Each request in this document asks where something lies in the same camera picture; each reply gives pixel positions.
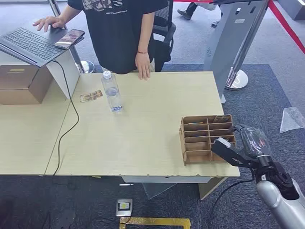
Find clear plastic water bottle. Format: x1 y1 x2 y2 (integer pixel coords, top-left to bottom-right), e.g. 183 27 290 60
101 70 124 114

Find yellow floor tape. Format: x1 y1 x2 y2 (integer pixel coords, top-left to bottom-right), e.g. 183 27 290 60
119 217 192 229

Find black office chair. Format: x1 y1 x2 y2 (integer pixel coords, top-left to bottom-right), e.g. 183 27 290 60
149 0 177 73

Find grey kiosk stand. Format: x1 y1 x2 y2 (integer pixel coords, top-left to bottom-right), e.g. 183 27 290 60
203 0 271 104

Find grey laptop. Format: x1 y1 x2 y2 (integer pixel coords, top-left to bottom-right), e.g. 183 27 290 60
0 27 85 68

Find person's dark shoe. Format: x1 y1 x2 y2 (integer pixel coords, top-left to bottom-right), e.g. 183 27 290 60
177 9 193 21

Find silver floor socket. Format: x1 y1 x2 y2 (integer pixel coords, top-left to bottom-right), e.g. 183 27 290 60
115 198 133 217

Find black laptop cable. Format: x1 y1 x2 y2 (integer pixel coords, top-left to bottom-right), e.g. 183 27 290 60
52 60 80 176

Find red barrier belt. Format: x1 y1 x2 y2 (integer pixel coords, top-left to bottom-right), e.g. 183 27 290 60
269 0 305 54

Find person's left hand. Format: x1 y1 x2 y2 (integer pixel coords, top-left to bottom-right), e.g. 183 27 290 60
135 52 151 81

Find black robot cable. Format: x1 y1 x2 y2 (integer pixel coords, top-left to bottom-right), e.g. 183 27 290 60
208 178 255 229

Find clear plastic bag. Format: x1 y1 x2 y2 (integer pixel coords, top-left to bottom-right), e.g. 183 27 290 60
279 106 305 134

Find desk leg panel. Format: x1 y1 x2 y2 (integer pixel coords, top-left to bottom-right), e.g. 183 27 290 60
198 177 227 201

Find person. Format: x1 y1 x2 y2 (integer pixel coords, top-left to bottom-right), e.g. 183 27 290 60
32 0 169 81

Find smartphone with lit screen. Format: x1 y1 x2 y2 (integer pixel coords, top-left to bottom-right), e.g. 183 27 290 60
54 29 86 50

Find white round kiosk base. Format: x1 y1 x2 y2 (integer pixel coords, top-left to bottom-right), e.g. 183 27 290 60
224 69 249 91

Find white laptop stand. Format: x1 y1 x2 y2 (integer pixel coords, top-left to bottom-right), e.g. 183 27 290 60
0 49 81 101

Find person's right hand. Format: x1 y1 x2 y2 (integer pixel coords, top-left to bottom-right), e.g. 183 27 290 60
32 16 67 33

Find metal pole with round base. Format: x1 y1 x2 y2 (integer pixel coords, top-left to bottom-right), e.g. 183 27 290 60
47 0 96 74

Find wooden card organizer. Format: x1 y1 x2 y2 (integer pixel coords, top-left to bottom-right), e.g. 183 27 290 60
179 114 236 166

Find brown cardboard box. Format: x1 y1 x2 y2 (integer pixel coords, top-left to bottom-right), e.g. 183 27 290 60
0 64 53 105

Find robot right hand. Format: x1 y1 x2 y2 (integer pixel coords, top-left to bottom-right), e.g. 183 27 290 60
232 124 273 158

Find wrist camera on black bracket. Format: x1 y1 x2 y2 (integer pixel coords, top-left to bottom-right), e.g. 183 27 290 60
212 137 257 169

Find grey block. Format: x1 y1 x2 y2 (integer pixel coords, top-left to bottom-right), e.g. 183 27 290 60
277 0 305 21

